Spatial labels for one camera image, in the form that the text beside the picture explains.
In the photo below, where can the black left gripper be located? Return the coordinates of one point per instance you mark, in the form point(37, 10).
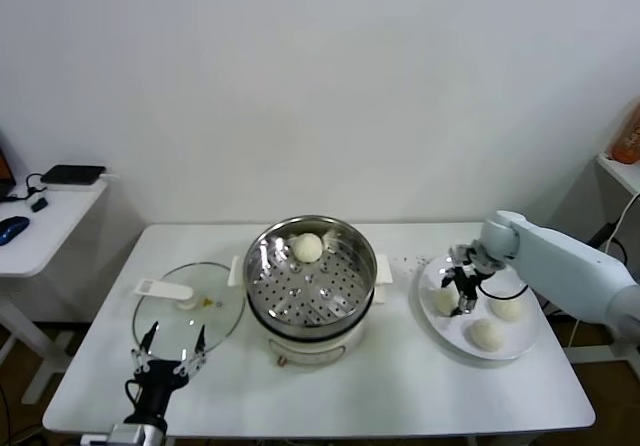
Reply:
point(155, 388)

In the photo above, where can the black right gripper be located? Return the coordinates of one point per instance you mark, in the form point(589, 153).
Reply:
point(477, 263)

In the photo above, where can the white steamed baozi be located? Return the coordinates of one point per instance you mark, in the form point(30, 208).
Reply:
point(485, 336)
point(506, 309)
point(306, 247)
point(442, 302)

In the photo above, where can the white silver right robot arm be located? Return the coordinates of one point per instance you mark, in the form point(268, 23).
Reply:
point(560, 261)

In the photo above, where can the stainless steel steamer basket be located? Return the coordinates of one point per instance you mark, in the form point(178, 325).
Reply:
point(280, 291)

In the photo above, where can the white round plate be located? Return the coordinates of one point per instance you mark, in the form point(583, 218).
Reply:
point(435, 333)

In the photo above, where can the cream electric cooking pot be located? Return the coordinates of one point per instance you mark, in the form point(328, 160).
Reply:
point(305, 351)

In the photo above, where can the white side desk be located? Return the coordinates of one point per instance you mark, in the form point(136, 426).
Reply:
point(55, 226)

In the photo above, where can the small black adapter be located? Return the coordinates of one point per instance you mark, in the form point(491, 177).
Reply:
point(39, 205)

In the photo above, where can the blue computer mouse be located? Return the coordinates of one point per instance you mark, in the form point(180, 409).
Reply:
point(12, 228)

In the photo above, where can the black flat hard drive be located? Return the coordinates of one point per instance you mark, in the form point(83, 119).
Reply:
point(72, 174)

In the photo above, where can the orange plastic bottle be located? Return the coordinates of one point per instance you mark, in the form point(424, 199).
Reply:
point(629, 136)

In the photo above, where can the laptop with orange screen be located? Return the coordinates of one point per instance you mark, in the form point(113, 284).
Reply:
point(4, 166)

